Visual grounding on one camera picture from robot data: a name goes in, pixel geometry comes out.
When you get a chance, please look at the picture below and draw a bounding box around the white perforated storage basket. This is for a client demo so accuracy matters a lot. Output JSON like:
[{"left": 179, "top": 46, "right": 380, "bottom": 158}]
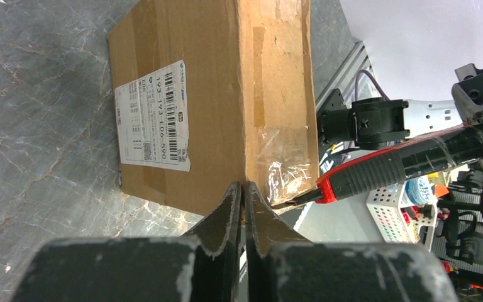
[{"left": 367, "top": 176, "right": 438, "bottom": 250}]

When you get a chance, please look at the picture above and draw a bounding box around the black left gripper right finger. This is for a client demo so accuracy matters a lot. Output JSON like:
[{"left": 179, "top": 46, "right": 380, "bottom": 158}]
[{"left": 245, "top": 182, "right": 458, "bottom": 301}]

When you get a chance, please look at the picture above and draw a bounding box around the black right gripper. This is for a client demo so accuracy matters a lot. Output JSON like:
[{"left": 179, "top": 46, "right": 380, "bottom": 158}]
[{"left": 451, "top": 63, "right": 483, "bottom": 125}]

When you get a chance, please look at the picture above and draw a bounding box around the brown cardboard box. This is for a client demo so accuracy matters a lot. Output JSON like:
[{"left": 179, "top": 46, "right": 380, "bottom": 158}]
[{"left": 107, "top": 1, "right": 319, "bottom": 215}]

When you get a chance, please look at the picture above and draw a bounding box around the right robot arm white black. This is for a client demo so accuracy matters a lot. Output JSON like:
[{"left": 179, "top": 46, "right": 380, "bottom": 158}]
[{"left": 317, "top": 64, "right": 483, "bottom": 152}]

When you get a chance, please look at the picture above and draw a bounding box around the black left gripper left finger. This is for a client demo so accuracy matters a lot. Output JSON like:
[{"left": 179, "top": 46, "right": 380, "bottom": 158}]
[{"left": 12, "top": 182, "right": 243, "bottom": 301}]

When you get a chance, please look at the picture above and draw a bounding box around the red black utility knife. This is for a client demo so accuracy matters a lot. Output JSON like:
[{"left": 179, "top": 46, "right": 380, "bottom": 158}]
[{"left": 274, "top": 125, "right": 483, "bottom": 209}]

